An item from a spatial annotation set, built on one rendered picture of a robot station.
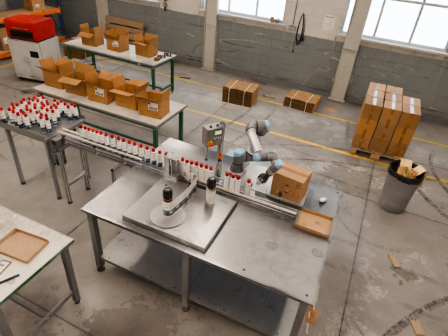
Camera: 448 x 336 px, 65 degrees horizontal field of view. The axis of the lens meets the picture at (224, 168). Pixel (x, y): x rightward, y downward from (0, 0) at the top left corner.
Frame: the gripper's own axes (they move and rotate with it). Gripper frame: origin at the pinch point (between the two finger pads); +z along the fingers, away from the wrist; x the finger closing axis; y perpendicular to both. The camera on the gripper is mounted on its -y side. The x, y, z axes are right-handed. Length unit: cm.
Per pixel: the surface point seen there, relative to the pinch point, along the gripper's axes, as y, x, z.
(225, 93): -373, -121, 174
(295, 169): -33.1, 20.2, -18.2
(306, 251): 37, 64, -10
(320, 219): -8, 66, -12
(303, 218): -1, 53, -4
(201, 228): 60, -13, 29
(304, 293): 79, 71, -15
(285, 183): -16.2, 20.6, -8.9
